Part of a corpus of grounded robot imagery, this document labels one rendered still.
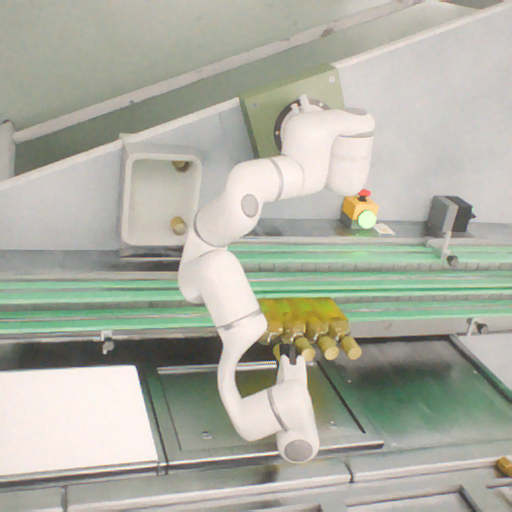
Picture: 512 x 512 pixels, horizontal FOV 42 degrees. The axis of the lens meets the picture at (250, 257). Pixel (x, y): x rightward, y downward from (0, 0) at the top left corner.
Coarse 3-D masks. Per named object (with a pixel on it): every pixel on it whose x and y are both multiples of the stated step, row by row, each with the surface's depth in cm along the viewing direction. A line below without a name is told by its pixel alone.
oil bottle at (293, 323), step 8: (272, 304) 159; (280, 304) 159; (288, 304) 159; (280, 312) 155; (288, 312) 156; (296, 312) 156; (288, 320) 152; (296, 320) 153; (304, 320) 153; (288, 328) 150; (296, 328) 150; (304, 328) 151; (288, 336) 151; (304, 336) 152
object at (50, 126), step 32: (416, 0) 218; (448, 0) 211; (480, 0) 196; (320, 32) 213; (224, 64) 209; (128, 96) 205; (0, 128) 209; (32, 128) 202; (64, 128) 203; (0, 160) 181
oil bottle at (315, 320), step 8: (296, 304) 160; (304, 304) 160; (312, 304) 161; (304, 312) 156; (312, 312) 157; (320, 312) 158; (312, 320) 154; (320, 320) 154; (312, 328) 152; (320, 328) 152; (328, 328) 153; (312, 336) 152
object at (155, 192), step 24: (144, 168) 157; (168, 168) 158; (192, 168) 156; (144, 192) 159; (168, 192) 161; (192, 192) 157; (144, 216) 162; (168, 216) 164; (192, 216) 158; (144, 240) 157; (168, 240) 159
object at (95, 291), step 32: (0, 288) 144; (32, 288) 146; (64, 288) 148; (96, 288) 151; (128, 288) 153; (160, 288) 155; (384, 288) 171; (416, 288) 174; (448, 288) 177; (480, 288) 180
